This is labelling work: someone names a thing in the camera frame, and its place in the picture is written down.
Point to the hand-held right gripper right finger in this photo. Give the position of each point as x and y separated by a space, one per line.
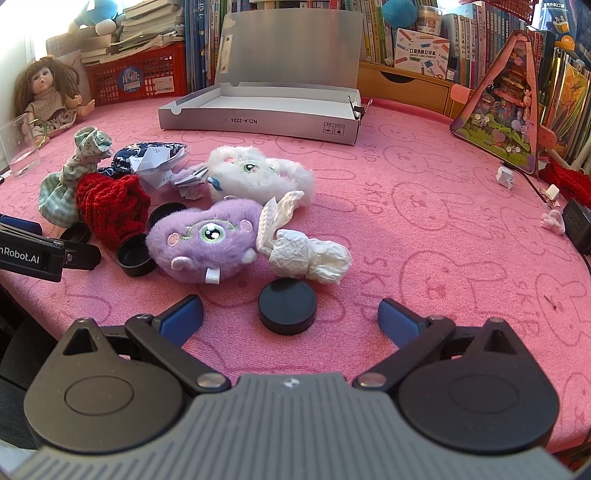
397 321

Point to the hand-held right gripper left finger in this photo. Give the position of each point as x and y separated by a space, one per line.
184 318

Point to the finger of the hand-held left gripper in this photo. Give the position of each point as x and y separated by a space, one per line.
21 227
83 256

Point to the green checked cloth pouch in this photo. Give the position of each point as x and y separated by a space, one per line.
62 189

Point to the red knitted pouch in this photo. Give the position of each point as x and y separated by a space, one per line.
113 207

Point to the purple plush toy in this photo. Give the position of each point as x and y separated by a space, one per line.
207 240

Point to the white tissue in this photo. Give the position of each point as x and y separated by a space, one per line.
304 256

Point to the paper scrap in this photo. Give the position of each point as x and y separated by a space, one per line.
191 182

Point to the white plush toy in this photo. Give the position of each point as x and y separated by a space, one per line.
258 173

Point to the grey cardboard box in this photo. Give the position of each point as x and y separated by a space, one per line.
277 50

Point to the clear glass cup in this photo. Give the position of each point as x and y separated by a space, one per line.
21 147

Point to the pink rabbit-print table cloth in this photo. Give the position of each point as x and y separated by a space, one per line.
438 230

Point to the brown-haired doll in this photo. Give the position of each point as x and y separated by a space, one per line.
44 97

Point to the small white folded paper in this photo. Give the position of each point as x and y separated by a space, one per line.
505 177

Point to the small pink trinket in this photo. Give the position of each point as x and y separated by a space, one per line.
553 222

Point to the red plastic crate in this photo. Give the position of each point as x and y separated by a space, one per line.
138 76

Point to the white plug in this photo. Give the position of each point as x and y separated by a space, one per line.
552 193

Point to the black power adapter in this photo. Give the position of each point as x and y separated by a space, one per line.
577 224

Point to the black binder clip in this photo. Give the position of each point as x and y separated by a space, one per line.
358 110

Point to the red knitted cloth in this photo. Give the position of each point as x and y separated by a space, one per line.
568 180

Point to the small blue plush toy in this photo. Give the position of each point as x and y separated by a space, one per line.
101 11

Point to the wooden drawer organizer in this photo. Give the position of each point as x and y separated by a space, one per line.
406 90

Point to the pink triangular toy house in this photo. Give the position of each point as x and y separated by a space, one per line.
505 115

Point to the stack of worn books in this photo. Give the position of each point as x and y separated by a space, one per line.
147 27

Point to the row of blue books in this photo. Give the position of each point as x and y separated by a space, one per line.
201 41

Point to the white printed carton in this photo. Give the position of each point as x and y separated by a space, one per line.
421 50

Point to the upright picture books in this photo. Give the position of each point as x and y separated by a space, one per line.
570 101

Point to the row of colourful books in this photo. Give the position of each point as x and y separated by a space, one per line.
471 41

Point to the white jar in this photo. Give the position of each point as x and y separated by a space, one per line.
427 18

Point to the blue plush ball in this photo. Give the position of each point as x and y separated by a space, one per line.
399 11

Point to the small red basket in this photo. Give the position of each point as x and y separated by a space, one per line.
512 7

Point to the blue printed carton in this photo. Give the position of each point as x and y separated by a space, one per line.
556 25

